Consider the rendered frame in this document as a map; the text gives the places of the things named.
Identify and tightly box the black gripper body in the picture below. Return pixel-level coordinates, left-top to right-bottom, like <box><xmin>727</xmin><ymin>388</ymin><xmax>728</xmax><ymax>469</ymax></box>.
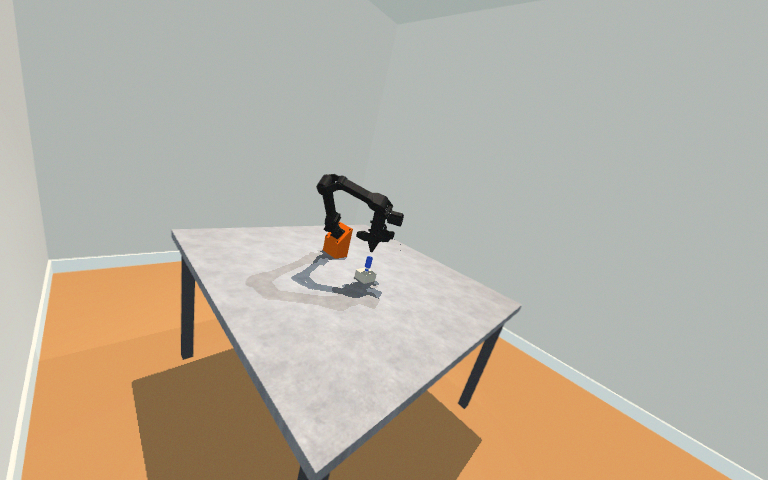
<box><xmin>356</xmin><ymin>220</ymin><xmax>386</xmax><ymax>241</ymax></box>

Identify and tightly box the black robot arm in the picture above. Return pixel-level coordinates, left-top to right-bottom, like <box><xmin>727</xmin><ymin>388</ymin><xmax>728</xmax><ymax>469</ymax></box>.
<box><xmin>316</xmin><ymin>174</ymin><xmax>404</xmax><ymax>242</ymax></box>

